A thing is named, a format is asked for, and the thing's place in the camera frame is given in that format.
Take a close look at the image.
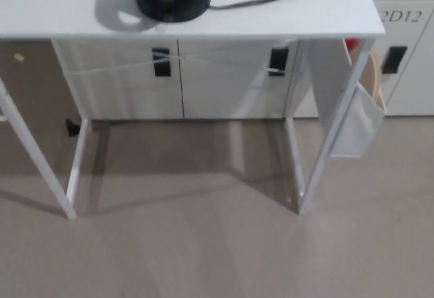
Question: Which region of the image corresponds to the white locker cabinet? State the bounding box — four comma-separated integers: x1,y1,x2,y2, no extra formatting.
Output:
50,0,434,121

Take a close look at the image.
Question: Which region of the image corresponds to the white fabric side pocket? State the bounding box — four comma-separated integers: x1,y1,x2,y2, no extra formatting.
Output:
307,38,387,159

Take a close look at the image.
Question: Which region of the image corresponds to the small black floor object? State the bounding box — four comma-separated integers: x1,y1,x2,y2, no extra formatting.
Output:
64,118,81,138

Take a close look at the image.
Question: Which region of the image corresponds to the red object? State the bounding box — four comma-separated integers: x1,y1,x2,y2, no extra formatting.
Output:
344,38,361,54

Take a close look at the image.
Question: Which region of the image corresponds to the beige hoop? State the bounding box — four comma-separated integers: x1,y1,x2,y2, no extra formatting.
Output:
359,52,382,104

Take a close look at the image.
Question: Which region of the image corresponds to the black cabinet handle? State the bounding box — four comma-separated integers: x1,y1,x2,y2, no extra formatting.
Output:
152,47,170,77
270,47,289,77
381,45,408,74

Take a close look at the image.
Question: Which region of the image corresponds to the white metal-frame table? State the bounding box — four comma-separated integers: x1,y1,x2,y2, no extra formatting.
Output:
0,0,387,220

